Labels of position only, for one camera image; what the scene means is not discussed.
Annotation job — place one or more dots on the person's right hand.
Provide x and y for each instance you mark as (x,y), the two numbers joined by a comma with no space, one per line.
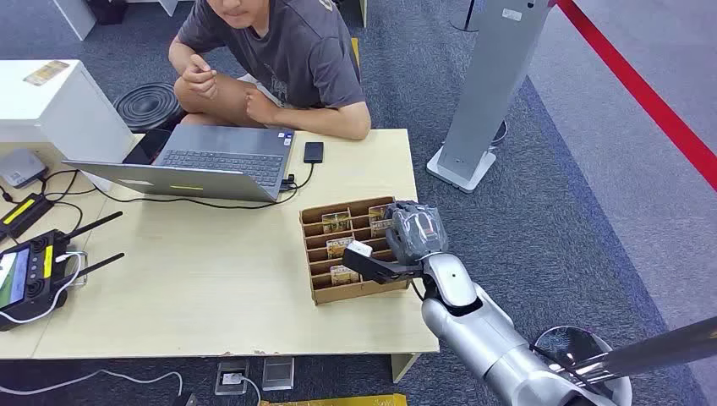
(199,77)

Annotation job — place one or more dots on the person's left hand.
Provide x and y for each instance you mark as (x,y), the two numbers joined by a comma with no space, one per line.
(259,107)

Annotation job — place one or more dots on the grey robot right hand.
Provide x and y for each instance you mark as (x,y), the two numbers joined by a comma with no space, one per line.
(415,232)

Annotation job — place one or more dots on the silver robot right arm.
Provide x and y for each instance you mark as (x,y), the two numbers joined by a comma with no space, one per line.
(482,330)

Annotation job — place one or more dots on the person's left forearm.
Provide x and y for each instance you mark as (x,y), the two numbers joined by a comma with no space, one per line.
(330,120)

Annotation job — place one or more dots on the printed card with yellow picture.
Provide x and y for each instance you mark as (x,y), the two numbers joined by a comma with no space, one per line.
(343,275)
(336,222)
(378,219)
(339,247)

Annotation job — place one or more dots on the person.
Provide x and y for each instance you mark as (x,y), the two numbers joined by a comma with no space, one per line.
(308,50)

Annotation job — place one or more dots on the cardboard card holder tray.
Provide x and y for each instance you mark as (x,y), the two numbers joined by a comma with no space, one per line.
(319,291)

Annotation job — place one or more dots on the grey open laptop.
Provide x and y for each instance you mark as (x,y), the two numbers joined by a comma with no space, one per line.
(224,154)

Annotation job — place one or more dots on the black ribbed round disc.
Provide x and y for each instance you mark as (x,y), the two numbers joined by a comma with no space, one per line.
(147,106)

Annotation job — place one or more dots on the small black phone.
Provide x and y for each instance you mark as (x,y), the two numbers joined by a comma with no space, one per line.
(313,152)

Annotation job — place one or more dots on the white furniture leg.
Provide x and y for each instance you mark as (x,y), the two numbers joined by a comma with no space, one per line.
(75,15)

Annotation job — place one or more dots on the white cabinet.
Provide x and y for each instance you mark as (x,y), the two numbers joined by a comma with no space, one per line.
(61,112)

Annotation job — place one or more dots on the yellow sticker on cabinet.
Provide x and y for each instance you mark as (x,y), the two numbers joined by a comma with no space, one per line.
(46,73)

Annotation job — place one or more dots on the grey kiosk stand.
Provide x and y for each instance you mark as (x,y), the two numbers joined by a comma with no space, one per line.
(493,78)

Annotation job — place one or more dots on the yellow board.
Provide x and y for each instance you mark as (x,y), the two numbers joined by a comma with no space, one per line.
(336,400)

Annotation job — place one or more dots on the chrome round stanchion base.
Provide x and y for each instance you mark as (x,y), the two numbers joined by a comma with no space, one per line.
(566,344)

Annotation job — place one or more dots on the closed floor outlet box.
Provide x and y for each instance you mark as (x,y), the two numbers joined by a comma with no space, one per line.
(278,374)

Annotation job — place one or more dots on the small grey box device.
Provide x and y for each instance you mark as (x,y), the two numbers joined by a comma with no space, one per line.
(19,167)

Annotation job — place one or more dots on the black adapter with yellow label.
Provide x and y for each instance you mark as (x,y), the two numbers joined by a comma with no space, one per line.
(22,214)

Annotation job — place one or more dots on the floor outlet box with plug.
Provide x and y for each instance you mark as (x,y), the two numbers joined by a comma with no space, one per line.
(231,378)

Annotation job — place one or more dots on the black remote controller with antennas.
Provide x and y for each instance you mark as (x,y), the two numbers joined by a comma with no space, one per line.
(31,274)

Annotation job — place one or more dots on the red floor tape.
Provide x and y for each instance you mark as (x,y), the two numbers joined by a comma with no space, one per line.
(644,95)

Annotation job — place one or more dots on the chrome stanchion pole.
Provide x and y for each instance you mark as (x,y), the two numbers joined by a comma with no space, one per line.
(655,350)

